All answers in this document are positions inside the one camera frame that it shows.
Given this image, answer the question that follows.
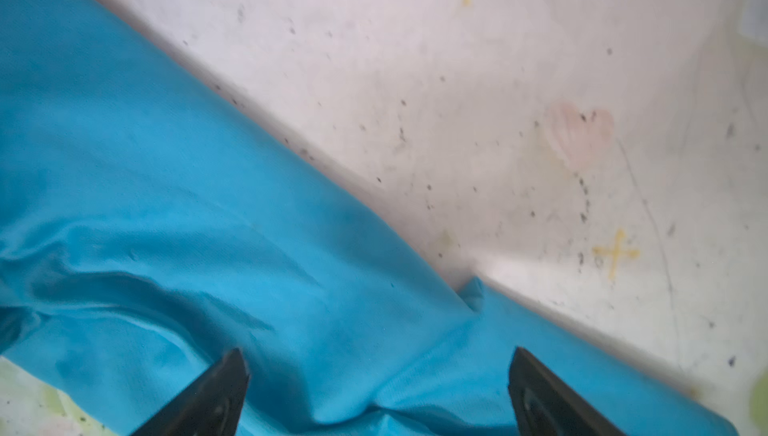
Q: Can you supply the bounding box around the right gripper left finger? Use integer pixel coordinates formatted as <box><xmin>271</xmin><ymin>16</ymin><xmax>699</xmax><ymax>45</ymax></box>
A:
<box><xmin>132</xmin><ymin>349</ymin><xmax>250</xmax><ymax>436</ymax></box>

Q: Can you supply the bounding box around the blue t shirt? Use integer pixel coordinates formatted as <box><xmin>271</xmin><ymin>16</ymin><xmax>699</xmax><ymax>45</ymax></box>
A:
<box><xmin>1</xmin><ymin>0</ymin><xmax>734</xmax><ymax>435</ymax></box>

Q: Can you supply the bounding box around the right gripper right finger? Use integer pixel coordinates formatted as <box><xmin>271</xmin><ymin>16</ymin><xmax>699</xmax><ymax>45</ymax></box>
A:
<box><xmin>508</xmin><ymin>347</ymin><xmax>625</xmax><ymax>436</ymax></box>

